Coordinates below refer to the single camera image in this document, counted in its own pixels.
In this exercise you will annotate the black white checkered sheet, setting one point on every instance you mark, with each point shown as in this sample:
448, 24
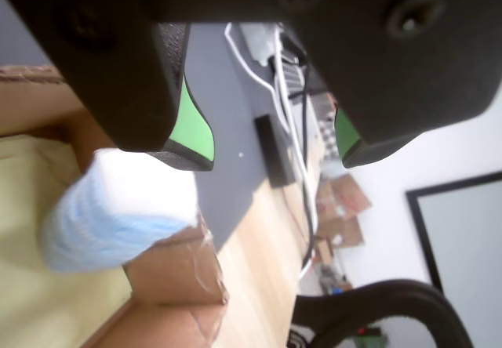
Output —
329, 136

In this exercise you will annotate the light blue block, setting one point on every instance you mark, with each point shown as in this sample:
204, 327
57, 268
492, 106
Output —
110, 214

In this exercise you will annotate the black curved chair part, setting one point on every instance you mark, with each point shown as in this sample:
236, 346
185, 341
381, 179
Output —
392, 297

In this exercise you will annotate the large cardboard piece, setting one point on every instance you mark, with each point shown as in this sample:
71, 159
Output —
347, 197

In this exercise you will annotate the open cardboard box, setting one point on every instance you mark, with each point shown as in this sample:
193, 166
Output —
176, 269

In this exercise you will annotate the black framed whiteboard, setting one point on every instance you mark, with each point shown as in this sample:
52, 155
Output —
463, 230

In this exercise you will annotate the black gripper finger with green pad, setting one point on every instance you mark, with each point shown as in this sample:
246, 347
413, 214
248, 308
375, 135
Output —
392, 73
117, 69

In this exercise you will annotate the grey device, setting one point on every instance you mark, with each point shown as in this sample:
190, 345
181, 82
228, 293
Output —
259, 42

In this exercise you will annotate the medium cardboard piece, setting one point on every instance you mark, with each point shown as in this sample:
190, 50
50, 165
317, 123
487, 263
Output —
343, 232

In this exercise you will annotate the yellow paper sheet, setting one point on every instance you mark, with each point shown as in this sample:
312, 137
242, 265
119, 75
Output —
39, 305

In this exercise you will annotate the small black rectangular box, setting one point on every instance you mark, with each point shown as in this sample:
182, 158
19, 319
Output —
274, 152

